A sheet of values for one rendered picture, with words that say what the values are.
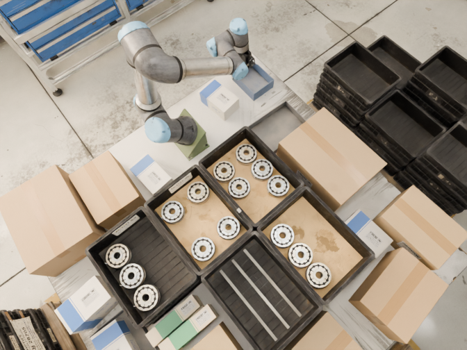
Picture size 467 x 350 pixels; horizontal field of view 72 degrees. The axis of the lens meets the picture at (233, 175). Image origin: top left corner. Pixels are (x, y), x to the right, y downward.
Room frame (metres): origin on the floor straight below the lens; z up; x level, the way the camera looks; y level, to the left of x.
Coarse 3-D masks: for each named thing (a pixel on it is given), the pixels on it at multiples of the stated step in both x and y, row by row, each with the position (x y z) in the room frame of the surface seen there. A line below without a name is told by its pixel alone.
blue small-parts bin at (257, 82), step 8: (248, 72) 1.24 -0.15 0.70; (256, 72) 1.23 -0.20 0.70; (264, 72) 1.19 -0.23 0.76; (240, 80) 1.14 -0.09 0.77; (248, 80) 1.18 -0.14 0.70; (256, 80) 1.18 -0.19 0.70; (264, 80) 1.17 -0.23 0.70; (272, 80) 1.12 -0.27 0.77; (248, 88) 1.08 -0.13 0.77; (256, 88) 1.12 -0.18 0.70; (264, 88) 1.08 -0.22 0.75; (256, 96) 1.05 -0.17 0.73
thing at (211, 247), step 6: (198, 240) 0.25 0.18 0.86; (204, 240) 0.25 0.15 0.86; (210, 240) 0.24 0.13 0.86; (192, 246) 0.23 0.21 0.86; (210, 246) 0.22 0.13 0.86; (192, 252) 0.20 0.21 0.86; (198, 252) 0.20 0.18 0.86; (210, 252) 0.19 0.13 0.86; (198, 258) 0.17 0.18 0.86; (204, 258) 0.17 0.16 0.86
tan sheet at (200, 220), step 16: (160, 208) 0.42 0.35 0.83; (192, 208) 0.40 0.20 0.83; (208, 208) 0.40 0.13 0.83; (224, 208) 0.39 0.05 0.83; (176, 224) 0.34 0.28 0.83; (192, 224) 0.33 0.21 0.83; (208, 224) 0.32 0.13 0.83; (240, 224) 0.31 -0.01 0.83; (192, 240) 0.26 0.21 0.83; (224, 240) 0.24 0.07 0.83; (192, 256) 0.19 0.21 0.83
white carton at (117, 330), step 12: (108, 324) -0.05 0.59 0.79; (120, 324) -0.06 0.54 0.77; (96, 336) -0.10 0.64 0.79; (108, 336) -0.10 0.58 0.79; (120, 336) -0.10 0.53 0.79; (132, 336) -0.11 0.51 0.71; (96, 348) -0.14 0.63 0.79; (108, 348) -0.14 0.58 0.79; (120, 348) -0.15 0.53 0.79; (132, 348) -0.15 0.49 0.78
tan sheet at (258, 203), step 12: (240, 144) 0.71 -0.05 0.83; (228, 156) 0.65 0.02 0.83; (240, 168) 0.58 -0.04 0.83; (252, 180) 0.52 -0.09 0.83; (228, 192) 0.46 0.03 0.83; (252, 192) 0.45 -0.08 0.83; (264, 192) 0.45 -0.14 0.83; (288, 192) 0.44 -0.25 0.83; (240, 204) 0.40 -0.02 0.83; (252, 204) 0.40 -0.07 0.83; (264, 204) 0.39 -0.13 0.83; (276, 204) 0.39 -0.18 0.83; (252, 216) 0.34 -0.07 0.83
